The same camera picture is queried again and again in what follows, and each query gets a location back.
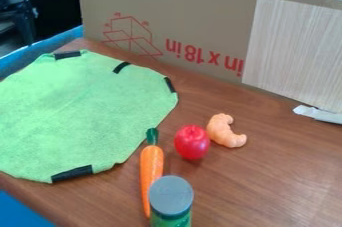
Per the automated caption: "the green cloth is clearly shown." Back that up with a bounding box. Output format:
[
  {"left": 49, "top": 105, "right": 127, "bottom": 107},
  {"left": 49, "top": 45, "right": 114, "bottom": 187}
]
[{"left": 0, "top": 49, "right": 180, "bottom": 184}]

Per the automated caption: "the red toy apple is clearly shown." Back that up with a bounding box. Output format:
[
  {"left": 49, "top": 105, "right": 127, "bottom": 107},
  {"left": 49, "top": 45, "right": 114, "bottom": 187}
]
[{"left": 172, "top": 124, "right": 212, "bottom": 161}]

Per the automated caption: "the orange toy croissant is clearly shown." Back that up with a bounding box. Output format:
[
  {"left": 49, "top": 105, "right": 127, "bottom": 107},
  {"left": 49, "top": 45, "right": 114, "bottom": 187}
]
[{"left": 204, "top": 113, "right": 249, "bottom": 149}]

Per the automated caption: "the orange toy carrot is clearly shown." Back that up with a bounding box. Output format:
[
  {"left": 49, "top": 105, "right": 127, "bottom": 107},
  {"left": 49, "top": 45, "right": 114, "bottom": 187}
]
[{"left": 138, "top": 127, "right": 166, "bottom": 219}]

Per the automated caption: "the cardboard box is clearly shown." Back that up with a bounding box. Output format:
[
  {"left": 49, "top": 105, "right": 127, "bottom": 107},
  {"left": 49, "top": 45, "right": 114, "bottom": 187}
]
[{"left": 76, "top": 0, "right": 342, "bottom": 85}]

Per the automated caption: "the green can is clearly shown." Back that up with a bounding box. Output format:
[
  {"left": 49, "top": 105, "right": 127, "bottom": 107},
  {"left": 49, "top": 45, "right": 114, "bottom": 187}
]
[{"left": 146, "top": 175, "right": 196, "bottom": 227}]

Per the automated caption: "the light wooden board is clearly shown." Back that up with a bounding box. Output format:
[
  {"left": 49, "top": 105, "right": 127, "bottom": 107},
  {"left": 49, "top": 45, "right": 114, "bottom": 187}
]
[{"left": 240, "top": 0, "right": 342, "bottom": 115}]

